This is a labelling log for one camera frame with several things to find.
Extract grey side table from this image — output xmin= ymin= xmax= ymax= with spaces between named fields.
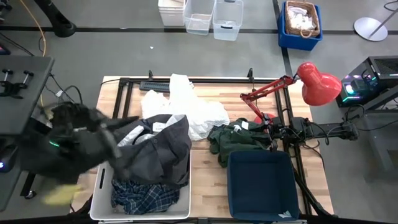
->
xmin=0 ymin=55 xmax=55 ymax=135

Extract wicker basket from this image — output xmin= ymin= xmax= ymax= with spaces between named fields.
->
xmin=284 ymin=0 xmax=322 ymax=39

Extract white cloths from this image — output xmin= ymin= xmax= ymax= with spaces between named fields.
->
xmin=287 ymin=6 xmax=317 ymax=31

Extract white plastic bin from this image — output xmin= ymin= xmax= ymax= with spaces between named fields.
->
xmin=157 ymin=0 xmax=187 ymax=27

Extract black handle device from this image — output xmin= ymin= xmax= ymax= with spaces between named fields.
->
xmin=0 ymin=68 xmax=35 ymax=100

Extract red desk lamp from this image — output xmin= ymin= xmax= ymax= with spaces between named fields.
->
xmin=239 ymin=61 xmax=343 ymax=125

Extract yellow cloth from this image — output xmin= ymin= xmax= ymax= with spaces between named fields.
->
xmin=42 ymin=183 xmax=83 ymax=207

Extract black stand base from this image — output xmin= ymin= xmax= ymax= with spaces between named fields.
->
xmin=32 ymin=0 xmax=77 ymax=39

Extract white woven plastic basket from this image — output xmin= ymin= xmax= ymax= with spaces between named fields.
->
xmin=89 ymin=149 xmax=192 ymax=222

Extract computer tower with lights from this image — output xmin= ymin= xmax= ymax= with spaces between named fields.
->
xmin=335 ymin=55 xmax=398 ymax=108

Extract yellow cable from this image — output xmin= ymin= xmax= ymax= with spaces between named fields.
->
xmin=18 ymin=0 xmax=47 ymax=107

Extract black cable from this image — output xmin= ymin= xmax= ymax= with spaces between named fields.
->
xmin=49 ymin=73 xmax=84 ymax=105
xmin=356 ymin=119 xmax=398 ymax=132

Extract green garment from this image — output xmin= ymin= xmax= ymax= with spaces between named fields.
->
xmin=207 ymin=118 xmax=274 ymax=169

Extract dark grey garment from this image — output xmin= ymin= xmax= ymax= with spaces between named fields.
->
xmin=113 ymin=114 xmax=193 ymax=189

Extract navy fabric basket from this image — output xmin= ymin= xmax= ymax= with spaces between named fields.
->
xmin=226 ymin=150 xmax=300 ymax=222

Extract black metal rig frame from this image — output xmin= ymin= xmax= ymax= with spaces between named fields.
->
xmin=111 ymin=70 xmax=334 ymax=218

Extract blue plaid shirt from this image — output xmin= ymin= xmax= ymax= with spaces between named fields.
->
xmin=111 ymin=178 xmax=182 ymax=215

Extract blue plastic crate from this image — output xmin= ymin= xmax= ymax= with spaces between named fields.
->
xmin=277 ymin=1 xmax=323 ymax=52

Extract round grey stand base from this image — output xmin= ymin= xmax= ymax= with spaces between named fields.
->
xmin=353 ymin=16 xmax=389 ymax=42

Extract clear plastic bin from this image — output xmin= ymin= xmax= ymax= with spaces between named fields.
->
xmin=182 ymin=0 xmax=216 ymax=36
xmin=212 ymin=0 xmax=244 ymax=42

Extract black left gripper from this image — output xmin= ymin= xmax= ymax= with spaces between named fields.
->
xmin=88 ymin=114 xmax=141 ymax=135

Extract white garment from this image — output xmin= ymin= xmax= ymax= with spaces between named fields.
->
xmin=141 ymin=73 xmax=231 ymax=142

